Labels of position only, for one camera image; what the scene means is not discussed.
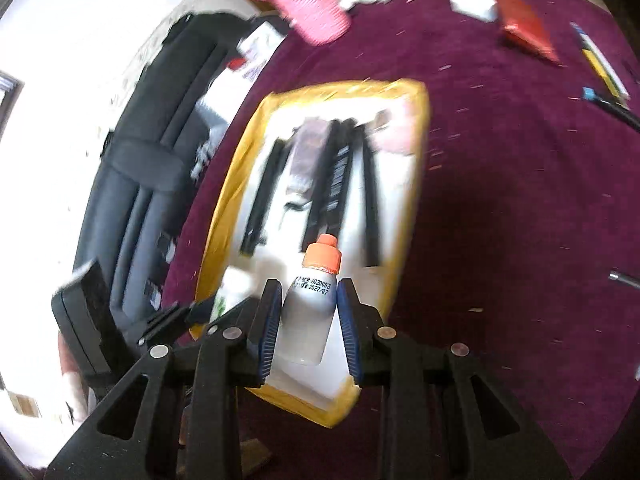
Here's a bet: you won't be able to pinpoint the white medicine bottle green label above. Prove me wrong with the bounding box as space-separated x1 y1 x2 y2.
209 266 260 322

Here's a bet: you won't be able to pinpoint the pink knitted cup sleeve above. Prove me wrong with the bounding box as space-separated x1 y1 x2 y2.
259 0 350 46

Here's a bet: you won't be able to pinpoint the purple velvet tablecloth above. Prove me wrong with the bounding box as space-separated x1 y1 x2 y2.
163 0 639 479

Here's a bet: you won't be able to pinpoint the mauve cosmetic tube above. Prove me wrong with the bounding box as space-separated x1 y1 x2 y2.
286 118 329 197

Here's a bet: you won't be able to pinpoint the yellow rimmed white tray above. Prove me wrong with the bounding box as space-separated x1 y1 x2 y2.
195 79 430 428

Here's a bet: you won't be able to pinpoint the white eraser block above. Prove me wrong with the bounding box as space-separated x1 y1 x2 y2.
449 0 498 23

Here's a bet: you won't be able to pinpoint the black marker teal caps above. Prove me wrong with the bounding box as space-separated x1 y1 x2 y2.
582 87 640 132

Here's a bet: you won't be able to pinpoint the red foil pouch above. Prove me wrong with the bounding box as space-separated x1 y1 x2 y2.
496 0 561 65

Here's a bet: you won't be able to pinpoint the black bar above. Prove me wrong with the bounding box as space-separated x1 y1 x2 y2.
356 125 381 268
300 118 356 252

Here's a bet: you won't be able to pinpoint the white bottle orange cap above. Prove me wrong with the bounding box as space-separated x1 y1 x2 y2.
277 234 342 365

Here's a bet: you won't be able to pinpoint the black art marker olive cap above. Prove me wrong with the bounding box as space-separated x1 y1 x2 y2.
240 139 291 257

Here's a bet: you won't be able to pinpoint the yellow black pen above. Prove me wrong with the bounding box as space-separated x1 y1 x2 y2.
570 22 630 105

